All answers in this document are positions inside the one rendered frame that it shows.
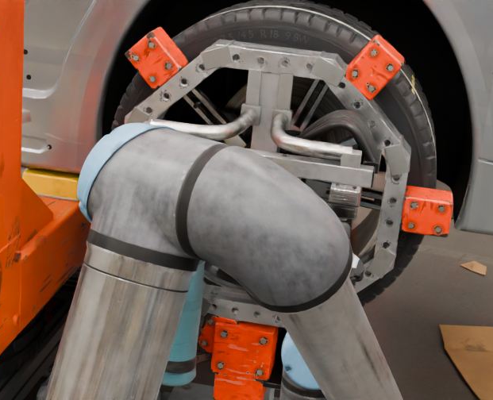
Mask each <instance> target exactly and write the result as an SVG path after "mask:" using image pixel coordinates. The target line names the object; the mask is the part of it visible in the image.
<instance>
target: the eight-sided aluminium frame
mask: <svg viewBox="0 0 493 400"><path fill-rule="evenodd" d="M310 63H311V64H312V65H311V64H310ZM284 65H287V66H284ZM219 67H229V68H236V69H242V70H249V68H251V69H257V70H262V72H267V73H272V74H279V75H280V73H281V72H282V73H288V74H294V76H297V77H303V78H310V79H321V80H324V81H325V83H326V84H327V85H328V87H329V88H330V90H331V91H332V92H333V93H334V94H335V95H336V96H337V98H338V99H339V100H340V102H341V103H342V105H343V106H344V107H345V108H346V109H347V110H351V111H354V112H357V113H358V114H359V115H361V116H362V118H363V119H364V120H365V121H366V123H367V124H368V127H369V129H370V130H371V132H372V135H373V138H374V140H375V143H376V146H377V148H378V149H379V150H382V155H383V157H384V158H385V159H386V160H387V170H386V176H385V182H384V187H383V197H382V203H381V209H380V215H379V224H378V230H377V236H376V246H375V247H374V248H373V249H372V250H371V251H369V252H367V253H366V254H364V255H363V256H361V257H360V258H359V259H360V260H361V261H362V263H363V265H364V277H363V279H362V280H361V281H359V282H356V284H355V285H354V289H355V291H356V293H358V292H360V291H361V290H363V289H364V288H365V287H367V286H369V285H370V284H372V283H373V282H375V281H376V280H377V279H379V278H383V276H384V275H385V274H387V273H388V272H389V271H391V270H393V268H394V264H395V257H396V256H397V247H398V238H399V228H400V223H401V217H402V208H403V203H404V197H405V192H406V182H407V176H408V172H409V171H410V155H411V146H409V145H408V143H407V142H406V140H405V139H404V136H403V135H401V134H400V133H399V131H398V130H397V129H396V128H395V127H394V125H393V124H392V123H391V121H390V120H389V119H388V117H387V116H386V114H385V113H384V112H383V111H382V110H381V109H380V107H379V106H378V105H377V103H376V102H375V101H374V99H372V100H367V99H366V98H365V97H364V96H363V95H362V94H361V92H360V91H359V90H358V89H357V88H356V87H355V86H354V85H353V84H351V83H350V82H349V81H348V80H347V79H346V78H345V72H346V69H347V67H348V64H346V63H345V62H344V61H343V59H342V58H341V57H340V56H339V55H338V54H335V53H328V52H324V51H322V52H316V51H310V50H303V49H297V48H285V47H279V46H272V45H266V44H254V43H247V42H240V41H235V40H222V39H220V40H217V41H216V42H215V43H214V44H212V45H211V46H210V47H208V48H206V49H205V50H204V51H202V52H201V53H200V55H199V56H198V57H197V58H195V59H194V60H193V61H191V62H190V63H189V64H188V65H187V66H186V67H185V68H183V69H182V70H181V71H180V72H178V73H177V74H176V75H175V76H173V77H172V78H171V79H169V80H168V81H167V82H166V83H165V84H164V85H163V86H161V87H160V88H159V89H158V90H156V91H155V92H154V93H153V94H151V95H150V96H149V97H148V98H146V99H145V100H143V101H142V102H140V103H139V104H138V105H137V106H135V107H134V108H133V110H132V111H131V112H130V113H128V114H127V115H126V116H125V124H129V123H144V122H145V121H151V120H152V119H153V118H154V119H156V118H158V117H159V116H160V115H161V114H162V113H163V112H165V111H166V110H167V109H168V108H170V107H171V106H172V105H174V104H175V103H176V102H177V101H178V100H180V99H181V98H182V97H183V96H184V95H185V94H187V93H188V92H189V91H191V90H192V89H193V88H195V87H196V86H197V85H199V84H200V82H201V81H203V80H204V79H205V78H207V77H208V76H209V75H211V74H212V73H213V72H214V71H216V70H217V69H218V68H219ZM212 304H215V305H216V306H213V305H212ZM207 313H211V314H214V315H217V316H219V317H224V318H228V319H233V320H238V321H248V322H253V323H258V324H263V325H272V326H277V327H282V328H285V327H284V325H283V323H282V322H281V320H280V319H279V316H278V315H277V313H273V312H271V311H269V310H266V309H264V308H262V307H261V306H259V305H257V304H256V303H255V302H254V301H253V300H252V299H251V298H250V296H249V295H248V293H247V292H246V290H238V289H233V288H228V287H218V286H213V285H208V284H206V283H205V282H203V296H202V312H201V315H203V316H205V315H206V314H207Z"/></svg>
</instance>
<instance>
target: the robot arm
mask: <svg viewBox="0 0 493 400"><path fill-rule="evenodd" d="M77 198H78V200H80V201H81V202H80V203H79V208H80V210H81V212H82V213H83V215H84V216H85V218H86V219H87V220H88V221H89V222H90V223H91V228H90V231H89V234H88V238H87V242H86V244H87V252H86V255H85V258H84V261H83V265H82V268H81V272H80V274H79V279H78V282H77V285H76V288H75V293H74V296H73V299H72V302H71V307H70V310H69V313H68V316H67V321H66V324H65V327H64V332H63V335H62V338H61V341H60V346H59V349H58V352H57V355H56V360H55V363H54V366H53V369H52V373H51V377H50V380H49V382H48V387H47V390H46V393H45V396H44V400H157V397H158V394H159V391H160V386H161V383H162V380H163V377H164V372H165V369H166V366H167V363H168V358H169V356H170V352H171V347H172V345H173V341H174V339H175V334H176V330H177V328H178V325H179V320H180V317H181V314H182V311H183V306H184V303H185V300H186V297H187V292H188V289H189V286H190V284H191V279H192V277H193V276H194V275H195V274H196V271H197V268H198V263H199V260H202V261H206V262H209V263H211V264H213V265H214V266H216V267H218V268H220V269H222V270H223V271H224V272H225V273H227V274H228V275H230V276H231V277H233V278H234V279H235V280H237V281H238V282H239V283H240V284H241V285H242V286H243V287H244V288H245V290H246V292H247V293H248V295H249V296H250V298H251V299H252V300H253V301H254V302H255V303H256V304H257V305H259V306H261V307H262V308H264V309H266V310H269V311H271V312H273V313H277V315H278V316H279V319H280V320H281V322H282V323H283V325H284V327H285V329H286V330H287V333H286V335H285V337H284V339H283V344H282V350H281V356H282V362H283V374H282V382H281V389H280V397H279V400H403V398H402V395H401V394H400V391H399V389H398V387H397V384H396V382H395V379H394V377H393V375H392V373H391V370H390V368H389V367H388V364H387V361H386V360H385V357H384V355H383V353H382V350H381V348H380V346H379V343H378V341H377V339H376V336H375V334H374V333H373V330H372V327H371V326H370V323H369V321H368V318H367V316H366V314H365V312H364V309H363V307H362V305H361V303H360V300H359V298H358V296H357V294H356V291H355V289H354V285H355V284H356V282H359V281H361V280H362V279H363V277H364V265H363V263H362V261H361V260H360V259H359V258H358V257H357V256H356V255H355V254H353V253H352V245H351V243H350V238H351V227H350V225H348V224H345V223H341V221H340V220H339V218H338V217H337V215H336V214H335V213H334V212H333V210H332V209H331V208H330V207H329V206H328V205H327V204H326V202H325V201H324V200H323V199H322V198H320V197H319V196H318V195H317V194H316V193H315V192H314V191H313V190H312V189H311V188H310V187H308V186H307V185H306V184H305V183H304V182H303V181H301V180H300V179H299V178H297V177H296V176H295V175H293V174H291V173H290V172H289V171H287V170H286V169H284V168H283V167H281V166H279V165H278V164H276V163H274V162H272V161H271V160H269V159H267V158H266V157H264V156H262V155H259V154H257V153H255V152H253V151H250V150H248V149H247V148H242V147H238V146H231V145H229V144H223V143H220V142H217V141H214V140H208V139H206V138H202V137H197V136H194V135H191V134H187V133H182V132H179V131H177V130H175V129H173V128H171V127H168V126H165V125H148V124H144V123H129V124H125V125H122V126H119V127H117V128H116V129H114V130H113V131H112V132H111V133H110V134H107V135H105V136H104V137H103V138H102V139H101V140H100V141H99V142H98V143H97V144H96V145H95V146H94V147H93V149H92V150H91V152H90V154H89V155H88V157H87V159H86V161H85V163H84V165H83V168H82V170H81V172H80V176H79V181H78V186H77Z"/></svg>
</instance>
